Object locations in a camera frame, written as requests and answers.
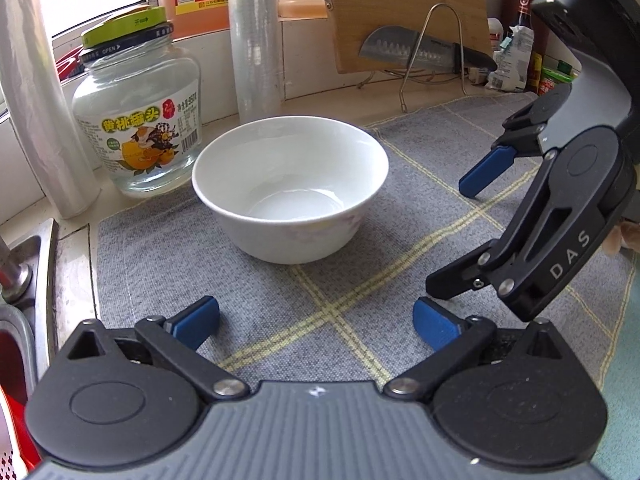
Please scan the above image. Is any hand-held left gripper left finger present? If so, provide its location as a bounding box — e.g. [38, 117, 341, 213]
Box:
[64, 296, 251, 403]

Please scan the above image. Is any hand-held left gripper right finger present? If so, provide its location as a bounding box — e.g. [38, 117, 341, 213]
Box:
[384, 296, 573, 403]

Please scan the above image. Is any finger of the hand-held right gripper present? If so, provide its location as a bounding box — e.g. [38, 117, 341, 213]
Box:
[459, 81, 576, 199]
[425, 157, 598, 307]

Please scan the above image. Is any white bowl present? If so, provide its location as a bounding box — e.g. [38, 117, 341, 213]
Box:
[192, 119, 390, 266]

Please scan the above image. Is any person's right hand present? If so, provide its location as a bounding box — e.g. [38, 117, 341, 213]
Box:
[602, 220, 640, 256]

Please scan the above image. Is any green lidded sauce jar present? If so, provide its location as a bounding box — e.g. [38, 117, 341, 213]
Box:
[539, 66, 576, 97]

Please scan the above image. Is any white printed bag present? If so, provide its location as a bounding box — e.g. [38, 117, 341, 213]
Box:
[487, 27, 532, 93]

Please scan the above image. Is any grey and teal checked towel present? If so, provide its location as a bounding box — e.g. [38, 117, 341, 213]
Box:
[97, 91, 640, 461]

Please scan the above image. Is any dark soy sauce bottle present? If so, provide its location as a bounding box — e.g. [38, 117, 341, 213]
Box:
[512, 0, 538, 93]

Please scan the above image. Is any brown knife block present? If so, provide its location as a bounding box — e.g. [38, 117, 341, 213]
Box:
[502, 0, 521, 51]

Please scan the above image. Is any steel sink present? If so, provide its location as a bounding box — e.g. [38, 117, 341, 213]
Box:
[0, 217, 61, 386]

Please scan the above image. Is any red plastic basin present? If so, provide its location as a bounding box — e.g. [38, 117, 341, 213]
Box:
[0, 330, 43, 480]

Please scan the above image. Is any bamboo cutting board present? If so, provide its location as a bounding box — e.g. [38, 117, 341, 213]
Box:
[316, 0, 493, 75]

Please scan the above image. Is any metal faucet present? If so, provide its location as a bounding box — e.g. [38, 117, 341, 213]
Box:
[0, 232, 33, 306]

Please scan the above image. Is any glass jar with green lid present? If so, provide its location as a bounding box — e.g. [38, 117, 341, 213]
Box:
[71, 6, 202, 198]

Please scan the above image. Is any white colander basket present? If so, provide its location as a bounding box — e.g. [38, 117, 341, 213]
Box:
[0, 435, 28, 480]

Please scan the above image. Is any tall cling film roll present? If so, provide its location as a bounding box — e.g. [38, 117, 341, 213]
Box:
[227, 0, 287, 123]

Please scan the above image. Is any short cling film roll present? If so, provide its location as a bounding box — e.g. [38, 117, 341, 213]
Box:
[0, 0, 101, 220]

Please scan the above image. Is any metal wire rack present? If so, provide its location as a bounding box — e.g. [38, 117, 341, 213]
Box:
[357, 2, 471, 113]

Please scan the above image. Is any santoku knife with black handle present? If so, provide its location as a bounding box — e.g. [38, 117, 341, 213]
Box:
[359, 26, 498, 73]

